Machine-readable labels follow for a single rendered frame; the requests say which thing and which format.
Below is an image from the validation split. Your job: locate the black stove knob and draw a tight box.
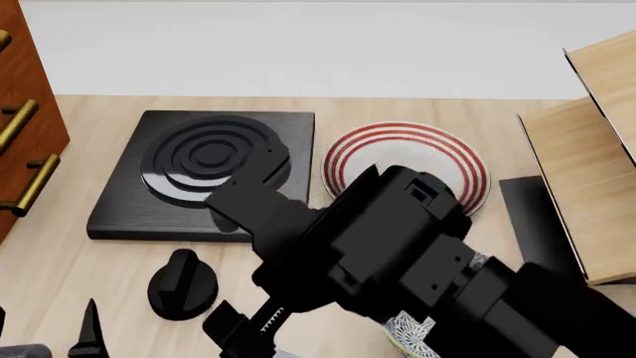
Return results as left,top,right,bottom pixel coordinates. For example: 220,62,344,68
147,248,220,322

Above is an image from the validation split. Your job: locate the light wooden shelf rack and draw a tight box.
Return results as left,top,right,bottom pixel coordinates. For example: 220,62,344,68
498,29,636,286

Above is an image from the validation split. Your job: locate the white plate with red rings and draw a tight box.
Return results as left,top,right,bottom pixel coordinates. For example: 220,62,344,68
321,120,492,218

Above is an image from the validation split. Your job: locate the brown wooden drawer cabinet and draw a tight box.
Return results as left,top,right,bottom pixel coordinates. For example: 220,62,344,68
0,0,72,246

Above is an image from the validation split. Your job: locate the white bowl with patterned rim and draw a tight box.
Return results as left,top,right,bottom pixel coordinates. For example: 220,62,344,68
380,311,438,358

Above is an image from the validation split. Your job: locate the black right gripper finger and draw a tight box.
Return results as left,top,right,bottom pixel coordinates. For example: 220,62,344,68
204,143,320,241
202,298,279,358

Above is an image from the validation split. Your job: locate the black square stove burner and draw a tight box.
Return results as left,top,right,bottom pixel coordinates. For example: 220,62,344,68
85,109,317,245

